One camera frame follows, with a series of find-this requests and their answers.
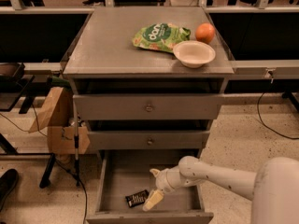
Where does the grey top drawer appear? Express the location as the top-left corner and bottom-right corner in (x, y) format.
(73, 94), (223, 120)

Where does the black floor cable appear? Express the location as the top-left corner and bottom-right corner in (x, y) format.
(256, 91), (299, 141)
(0, 105), (89, 224)

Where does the black floor cable right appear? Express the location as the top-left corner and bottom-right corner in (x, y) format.
(256, 91), (299, 141)

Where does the grey wooden drawer cabinet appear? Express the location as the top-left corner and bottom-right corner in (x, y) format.
(60, 6), (235, 224)

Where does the black shoe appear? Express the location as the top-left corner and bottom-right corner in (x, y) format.
(0, 169), (19, 211)

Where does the grey middle drawer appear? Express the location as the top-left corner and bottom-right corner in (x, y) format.
(88, 131), (210, 150)

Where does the black desk frame left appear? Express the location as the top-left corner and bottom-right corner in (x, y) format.
(0, 63), (56, 189)

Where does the brown cardboard box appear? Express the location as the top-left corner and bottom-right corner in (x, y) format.
(28, 86), (92, 156)

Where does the orange fruit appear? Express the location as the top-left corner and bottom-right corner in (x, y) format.
(195, 23), (215, 44)

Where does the black floor cable left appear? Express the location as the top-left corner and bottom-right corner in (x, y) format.
(0, 105), (89, 224)

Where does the black rxbar chocolate bar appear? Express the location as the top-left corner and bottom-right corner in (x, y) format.
(125, 189), (149, 208)

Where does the green chip bag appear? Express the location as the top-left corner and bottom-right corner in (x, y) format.
(132, 23), (191, 53)

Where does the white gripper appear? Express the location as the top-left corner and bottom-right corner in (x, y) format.
(143, 166), (181, 212)

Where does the white paper bowl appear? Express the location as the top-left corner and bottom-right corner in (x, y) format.
(173, 40), (216, 68)

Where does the grey open bottom drawer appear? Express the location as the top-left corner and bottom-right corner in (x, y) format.
(87, 149), (213, 224)

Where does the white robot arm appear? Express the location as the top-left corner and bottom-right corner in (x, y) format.
(143, 156), (299, 224)

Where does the black white tripod pole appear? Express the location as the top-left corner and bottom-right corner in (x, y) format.
(73, 102), (80, 187)

